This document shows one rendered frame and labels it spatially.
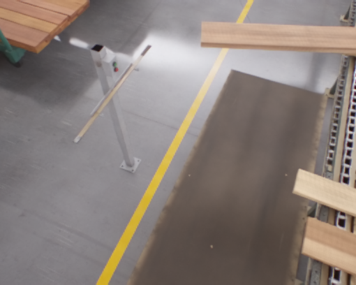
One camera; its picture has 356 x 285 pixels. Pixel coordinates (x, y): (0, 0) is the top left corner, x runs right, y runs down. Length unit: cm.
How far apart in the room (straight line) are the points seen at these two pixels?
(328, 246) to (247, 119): 171
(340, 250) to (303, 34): 164
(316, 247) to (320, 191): 31
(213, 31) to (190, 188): 133
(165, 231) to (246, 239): 65
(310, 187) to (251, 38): 127
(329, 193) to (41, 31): 300
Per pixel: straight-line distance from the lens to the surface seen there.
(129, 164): 267
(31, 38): 344
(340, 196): 181
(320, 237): 167
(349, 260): 170
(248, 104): 319
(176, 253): 239
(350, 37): 274
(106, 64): 173
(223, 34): 246
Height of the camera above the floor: 234
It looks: 55 degrees down
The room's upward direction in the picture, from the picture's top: 1 degrees clockwise
